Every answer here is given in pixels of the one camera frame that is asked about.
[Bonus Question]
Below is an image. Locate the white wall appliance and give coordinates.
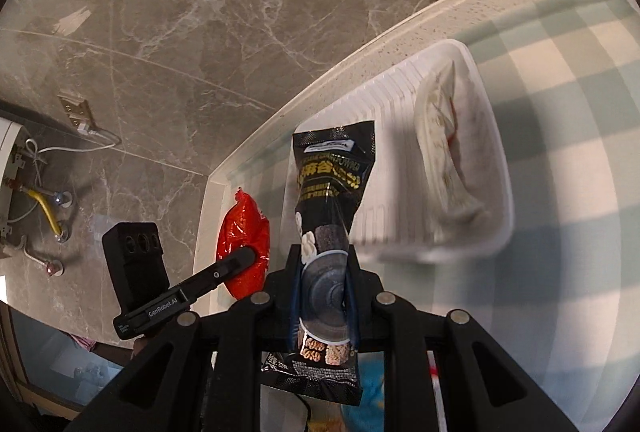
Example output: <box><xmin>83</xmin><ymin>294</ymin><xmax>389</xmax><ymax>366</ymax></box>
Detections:
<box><xmin>0</xmin><ymin>109</ymin><xmax>32</xmax><ymax>255</ymax></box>

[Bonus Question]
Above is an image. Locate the white plastic tray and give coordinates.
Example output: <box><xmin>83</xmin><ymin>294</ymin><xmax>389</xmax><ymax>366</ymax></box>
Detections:
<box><xmin>282</xmin><ymin>39</ymin><xmax>516</xmax><ymax>265</ymax></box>

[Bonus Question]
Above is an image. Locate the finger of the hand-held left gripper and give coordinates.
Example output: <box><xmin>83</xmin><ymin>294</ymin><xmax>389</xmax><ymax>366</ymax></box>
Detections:
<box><xmin>167</xmin><ymin>246</ymin><xmax>260</xmax><ymax>302</ymax></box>

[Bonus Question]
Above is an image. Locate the white power cable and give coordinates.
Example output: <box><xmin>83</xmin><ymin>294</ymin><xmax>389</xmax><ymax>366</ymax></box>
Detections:
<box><xmin>24</xmin><ymin>125</ymin><xmax>122</xmax><ymax>175</ymax></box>

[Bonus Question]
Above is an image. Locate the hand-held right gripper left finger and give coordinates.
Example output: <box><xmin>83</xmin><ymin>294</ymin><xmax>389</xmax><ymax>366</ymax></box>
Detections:
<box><xmin>65</xmin><ymin>245</ymin><xmax>306</xmax><ymax>432</ymax></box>

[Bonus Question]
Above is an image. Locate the black snack packet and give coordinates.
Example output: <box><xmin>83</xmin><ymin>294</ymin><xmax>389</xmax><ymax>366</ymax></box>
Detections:
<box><xmin>260</xmin><ymin>119</ymin><xmax>377</xmax><ymax>407</ymax></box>

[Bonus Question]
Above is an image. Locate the green checked tablecloth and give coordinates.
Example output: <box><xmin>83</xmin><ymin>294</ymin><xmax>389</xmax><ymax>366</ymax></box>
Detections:
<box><xmin>200</xmin><ymin>0</ymin><xmax>640</xmax><ymax>432</ymax></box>

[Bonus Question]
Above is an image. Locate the red snack packet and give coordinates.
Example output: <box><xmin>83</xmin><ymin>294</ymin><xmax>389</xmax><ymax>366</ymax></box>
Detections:
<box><xmin>216</xmin><ymin>186</ymin><xmax>271</xmax><ymax>300</ymax></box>

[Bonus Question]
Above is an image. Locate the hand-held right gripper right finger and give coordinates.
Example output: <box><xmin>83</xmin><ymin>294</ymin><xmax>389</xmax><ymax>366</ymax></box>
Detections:
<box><xmin>345</xmin><ymin>245</ymin><xmax>581</xmax><ymax>432</ymax></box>

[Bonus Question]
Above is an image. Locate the light blue snack packet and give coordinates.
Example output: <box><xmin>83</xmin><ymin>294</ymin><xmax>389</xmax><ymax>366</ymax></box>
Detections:
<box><xmin>345</xmin><ymin>357</ymin><xmax>387</xmax><ymax>432</ymax></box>

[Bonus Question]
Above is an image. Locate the white snack packet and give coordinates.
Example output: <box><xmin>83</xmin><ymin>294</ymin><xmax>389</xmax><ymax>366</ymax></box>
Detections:
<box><xmin>414</xmin><ymin>60</ymin><xmax>493</xmax><ymax>245</ymax></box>

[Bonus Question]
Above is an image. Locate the wall socket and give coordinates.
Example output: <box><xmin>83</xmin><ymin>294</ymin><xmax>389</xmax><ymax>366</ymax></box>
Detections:
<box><xmin>57</xmin><ymin>90</ymin><xmax>96</xmax><ymax>134</ymax></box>

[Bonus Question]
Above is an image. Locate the yellow hose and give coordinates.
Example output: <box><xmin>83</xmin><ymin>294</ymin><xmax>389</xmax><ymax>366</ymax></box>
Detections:
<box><xmin>27</xmin><ymin>187</ymin><xmax>67</xmax><ymax>240</ymax></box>

